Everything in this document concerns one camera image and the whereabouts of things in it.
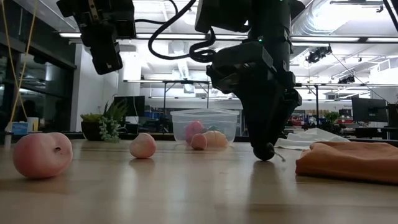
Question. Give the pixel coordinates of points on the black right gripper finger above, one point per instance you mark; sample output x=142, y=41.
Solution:
x=284, y=115
x=258, y=118

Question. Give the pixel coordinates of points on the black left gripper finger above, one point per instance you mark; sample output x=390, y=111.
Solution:
x=110, y=48
x=99, y=62

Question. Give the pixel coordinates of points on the black toy cherry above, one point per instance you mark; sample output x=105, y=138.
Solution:
x=263, y=156

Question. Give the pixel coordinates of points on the green toy pepper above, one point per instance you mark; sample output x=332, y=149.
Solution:
x=213, y=127

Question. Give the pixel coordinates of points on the pink toy peach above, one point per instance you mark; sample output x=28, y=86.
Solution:
x=199, y=142
x=42, y=154
x=142, y=145

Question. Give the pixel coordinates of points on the red toy tomato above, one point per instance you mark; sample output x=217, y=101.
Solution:
x=194, y=128

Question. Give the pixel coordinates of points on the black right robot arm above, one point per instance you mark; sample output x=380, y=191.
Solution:
x=270, y=18

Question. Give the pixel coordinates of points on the clear plastic tupperware container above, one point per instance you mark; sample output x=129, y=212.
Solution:
x=183, y=119

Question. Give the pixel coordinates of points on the white folded cloth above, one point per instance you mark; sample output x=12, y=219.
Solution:
x=311, y=138

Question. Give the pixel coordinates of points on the ceiling light strip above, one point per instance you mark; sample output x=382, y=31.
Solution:
x=168, y=36
x=382, y=40
x=335, y=39
x=70, y=35

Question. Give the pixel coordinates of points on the orange toy mandarin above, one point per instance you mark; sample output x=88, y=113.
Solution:
x=216, y=139

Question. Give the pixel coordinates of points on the green background plant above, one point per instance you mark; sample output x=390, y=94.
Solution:
x=332, y=117

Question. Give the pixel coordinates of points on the black computer monitor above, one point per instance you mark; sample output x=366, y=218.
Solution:
x=369, y=109
x=129, y=105

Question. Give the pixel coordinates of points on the succulent plant in dark pot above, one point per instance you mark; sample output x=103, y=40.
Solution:
x=91, y=130

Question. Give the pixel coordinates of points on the orange folded cloth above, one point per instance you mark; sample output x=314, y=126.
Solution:
x=348, y=161

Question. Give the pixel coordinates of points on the blue box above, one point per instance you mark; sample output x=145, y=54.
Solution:
x=19, y=127

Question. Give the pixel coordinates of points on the black ceiling camera rig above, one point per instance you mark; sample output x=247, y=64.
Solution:
x=346, y=79
x=317, y=54

